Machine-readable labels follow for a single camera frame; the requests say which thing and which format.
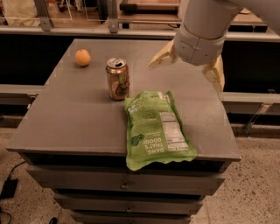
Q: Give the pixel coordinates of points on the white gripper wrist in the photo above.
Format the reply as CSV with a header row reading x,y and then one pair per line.
x,y
198,49

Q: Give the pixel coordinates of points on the green rice chip bag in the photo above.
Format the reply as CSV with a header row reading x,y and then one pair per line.
x,y
155,131

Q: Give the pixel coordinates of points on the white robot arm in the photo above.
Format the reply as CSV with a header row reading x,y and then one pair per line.
x,y
223,12

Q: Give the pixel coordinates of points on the gold soda can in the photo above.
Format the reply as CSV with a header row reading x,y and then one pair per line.
x,y
118,78

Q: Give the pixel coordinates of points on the orange fruit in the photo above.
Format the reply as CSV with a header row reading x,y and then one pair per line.
x,y
82,58

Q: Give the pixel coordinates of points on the grey drawer cabinet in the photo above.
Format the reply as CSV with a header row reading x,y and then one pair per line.
x,y
74,139

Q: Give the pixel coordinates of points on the black power adapter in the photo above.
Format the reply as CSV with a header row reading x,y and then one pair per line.
x,y
9,188

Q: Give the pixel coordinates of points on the metal shelf rail frame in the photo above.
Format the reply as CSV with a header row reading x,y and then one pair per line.
x,y
106,31

